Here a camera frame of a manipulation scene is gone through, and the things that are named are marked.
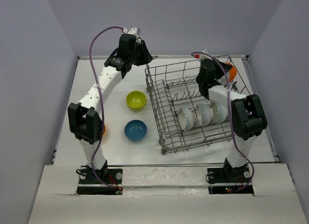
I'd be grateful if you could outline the blue bowl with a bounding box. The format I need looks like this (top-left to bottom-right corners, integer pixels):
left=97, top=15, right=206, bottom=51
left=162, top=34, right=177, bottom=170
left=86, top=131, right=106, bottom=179
left=124, top=120, right=147, bottom=142

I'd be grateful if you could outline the grey wire dish rack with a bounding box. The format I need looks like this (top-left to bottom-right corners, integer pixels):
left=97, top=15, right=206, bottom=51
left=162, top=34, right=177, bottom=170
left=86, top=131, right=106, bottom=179
left=144, top=55, right=253, bottom=155

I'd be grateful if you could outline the white bowl red rim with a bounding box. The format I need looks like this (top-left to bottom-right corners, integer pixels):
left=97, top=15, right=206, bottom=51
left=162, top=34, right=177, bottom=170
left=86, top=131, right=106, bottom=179
left=225, top=62, right=237, bottom=82

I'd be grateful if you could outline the white bowl stack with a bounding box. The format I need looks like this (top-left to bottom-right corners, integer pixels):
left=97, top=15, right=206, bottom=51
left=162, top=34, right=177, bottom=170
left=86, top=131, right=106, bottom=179
left=178, top=108, right=196, bottom=131

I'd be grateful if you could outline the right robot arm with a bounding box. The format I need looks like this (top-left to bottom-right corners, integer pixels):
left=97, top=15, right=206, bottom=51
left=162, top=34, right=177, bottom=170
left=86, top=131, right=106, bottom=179
left=196, top=58, right=267, bottom=184

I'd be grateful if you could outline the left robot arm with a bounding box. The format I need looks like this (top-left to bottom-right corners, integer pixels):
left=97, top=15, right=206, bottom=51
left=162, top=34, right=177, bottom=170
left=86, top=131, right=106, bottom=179
left=68, top=28, right=153, bottom=183

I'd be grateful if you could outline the green bowl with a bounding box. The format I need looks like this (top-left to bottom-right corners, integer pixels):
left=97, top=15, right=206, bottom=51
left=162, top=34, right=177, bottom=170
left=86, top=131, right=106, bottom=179
left=126, top=91, right=147, bottom=112

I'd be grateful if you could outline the orange bowl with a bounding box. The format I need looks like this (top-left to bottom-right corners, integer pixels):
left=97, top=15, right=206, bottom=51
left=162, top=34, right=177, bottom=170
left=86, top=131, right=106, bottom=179
left=102, top=124, right=106, bottom=136

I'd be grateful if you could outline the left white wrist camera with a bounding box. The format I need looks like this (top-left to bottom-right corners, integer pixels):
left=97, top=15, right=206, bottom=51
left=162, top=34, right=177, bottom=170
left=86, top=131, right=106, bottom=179
left=122, top=27, right=141, bottom=38

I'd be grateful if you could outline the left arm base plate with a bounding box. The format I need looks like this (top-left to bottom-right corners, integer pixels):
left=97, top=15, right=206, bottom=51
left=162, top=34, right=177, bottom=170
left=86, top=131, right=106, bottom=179
left=76, top=166, right=123, bottom=196

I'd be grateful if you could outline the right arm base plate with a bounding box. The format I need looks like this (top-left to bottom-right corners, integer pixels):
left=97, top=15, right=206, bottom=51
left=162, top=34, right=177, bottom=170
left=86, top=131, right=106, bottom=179
left=205, top=167, right=254, bottom=195

